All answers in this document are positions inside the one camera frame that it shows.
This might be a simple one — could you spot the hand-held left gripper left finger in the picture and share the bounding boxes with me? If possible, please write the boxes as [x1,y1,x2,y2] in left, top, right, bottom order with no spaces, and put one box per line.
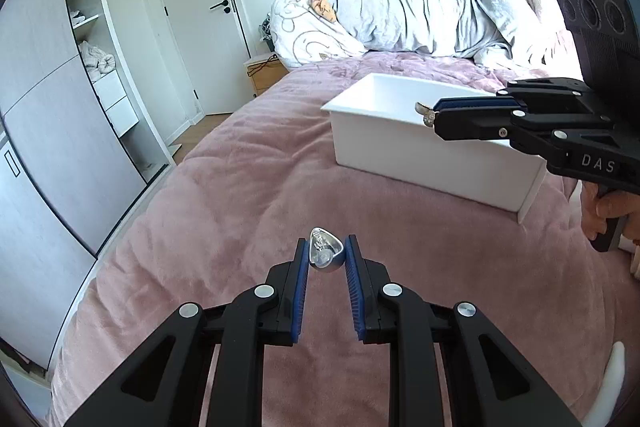
[64,237,311,427]

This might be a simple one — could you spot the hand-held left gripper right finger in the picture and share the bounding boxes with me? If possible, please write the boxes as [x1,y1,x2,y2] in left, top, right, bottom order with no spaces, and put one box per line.
[344,234,583,427]

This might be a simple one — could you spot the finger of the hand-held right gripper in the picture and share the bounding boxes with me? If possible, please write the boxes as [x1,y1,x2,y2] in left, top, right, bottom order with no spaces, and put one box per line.
[434,108,618,158]
[432,78,601,118]

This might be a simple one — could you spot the silver teardrop earring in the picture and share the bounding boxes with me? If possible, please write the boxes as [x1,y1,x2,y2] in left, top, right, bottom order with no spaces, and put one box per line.
[306,227,346,274]

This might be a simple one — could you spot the gold earring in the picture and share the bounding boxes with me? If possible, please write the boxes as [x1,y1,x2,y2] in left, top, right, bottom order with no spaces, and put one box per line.
[414,102,436,128]

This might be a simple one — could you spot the white plastic storage box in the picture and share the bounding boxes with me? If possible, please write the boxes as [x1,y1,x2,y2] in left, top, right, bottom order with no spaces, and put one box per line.
[320,73,548,224]

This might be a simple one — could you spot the person's right hand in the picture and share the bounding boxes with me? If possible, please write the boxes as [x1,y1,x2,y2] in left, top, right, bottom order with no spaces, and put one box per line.
[580,182,640,249]

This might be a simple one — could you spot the pink fleece blanket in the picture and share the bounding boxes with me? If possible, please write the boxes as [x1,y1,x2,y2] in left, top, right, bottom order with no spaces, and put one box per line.
[47,52,640,427]

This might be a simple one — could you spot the grey duvet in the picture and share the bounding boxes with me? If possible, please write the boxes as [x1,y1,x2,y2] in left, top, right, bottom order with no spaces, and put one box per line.
[322,0,533,58]

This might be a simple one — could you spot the tan plush toy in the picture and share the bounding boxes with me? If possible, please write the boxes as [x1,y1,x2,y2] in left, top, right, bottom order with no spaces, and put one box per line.
[312,0,339,22]

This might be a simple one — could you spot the white patterned pillow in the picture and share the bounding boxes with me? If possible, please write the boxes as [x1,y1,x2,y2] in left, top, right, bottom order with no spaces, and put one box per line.
[270,0,368,68]

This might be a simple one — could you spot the wooden nightstand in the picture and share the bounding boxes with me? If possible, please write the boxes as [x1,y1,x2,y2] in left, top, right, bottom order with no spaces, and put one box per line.
[243,54,290,98]

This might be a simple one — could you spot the white wardrobe drawer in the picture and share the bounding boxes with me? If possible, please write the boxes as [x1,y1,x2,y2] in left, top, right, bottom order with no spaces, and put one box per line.
[95,72,129,110]
[105,97,140,138]

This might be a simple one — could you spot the white room door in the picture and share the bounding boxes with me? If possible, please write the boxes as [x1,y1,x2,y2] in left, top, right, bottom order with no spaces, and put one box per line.
[150,0,251,118]

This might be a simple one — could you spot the grey sliding-door wardrobe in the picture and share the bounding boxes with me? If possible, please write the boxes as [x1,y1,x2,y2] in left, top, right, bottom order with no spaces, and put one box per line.
[0,0,176,378]

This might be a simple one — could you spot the rolled white towels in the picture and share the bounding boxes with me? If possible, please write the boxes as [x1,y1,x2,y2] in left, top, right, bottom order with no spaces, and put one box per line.
[79,41,118,82]

